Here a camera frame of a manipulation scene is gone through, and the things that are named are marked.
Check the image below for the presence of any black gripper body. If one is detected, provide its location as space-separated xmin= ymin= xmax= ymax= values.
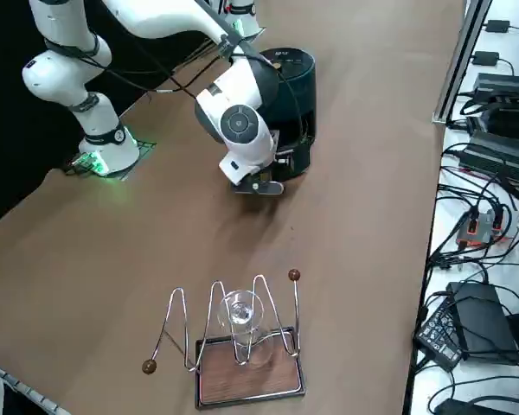
xmin=263 ymin=129 xmax=296 ymax=181

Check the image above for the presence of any chrome wire cup rack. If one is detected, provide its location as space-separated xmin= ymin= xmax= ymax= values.
xmin=141 ymin=267 xmax=304 ymax=375

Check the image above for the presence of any dark green air fryer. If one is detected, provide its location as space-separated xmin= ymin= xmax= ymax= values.
xmin=257 ymin=46 xmax=319 ymax=146

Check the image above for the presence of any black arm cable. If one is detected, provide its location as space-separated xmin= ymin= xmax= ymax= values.
xmin=90 ymin=38 xmax=306 ymax=146

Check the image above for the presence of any large black labelled adapter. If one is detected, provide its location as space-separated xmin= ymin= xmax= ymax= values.
xmin=414 ymin=280 xmax=519 ymax=372

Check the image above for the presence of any black power supply box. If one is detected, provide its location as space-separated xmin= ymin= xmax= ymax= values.
xmin=466 ymin=103 xmax=519 ymax=139
xmin=473 ymin=72 xmax=519 ymax=105

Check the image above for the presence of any clear drinking glass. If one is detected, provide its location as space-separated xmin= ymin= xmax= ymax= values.
xmin=217 ymin=290 xmax=274 ymax=368

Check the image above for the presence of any orange grey hub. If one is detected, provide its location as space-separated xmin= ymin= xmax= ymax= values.
xmin=456 ymin=210 xmax=519 ymax=248

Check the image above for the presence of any long black power brick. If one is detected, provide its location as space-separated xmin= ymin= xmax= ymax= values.
xmin=458 ymin=129 xmax=519 ymax=189

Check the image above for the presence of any aluminium frame rail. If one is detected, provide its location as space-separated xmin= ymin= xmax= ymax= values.
xmin=0 ymin=358 xmax=61 ymax=415
xmin=432 ymin=0 xmax=494 ymax=126

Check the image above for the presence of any air fryer drawer black handle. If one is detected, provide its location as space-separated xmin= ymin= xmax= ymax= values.
xmin=272 ymin=129 xmax=315 ymax=181

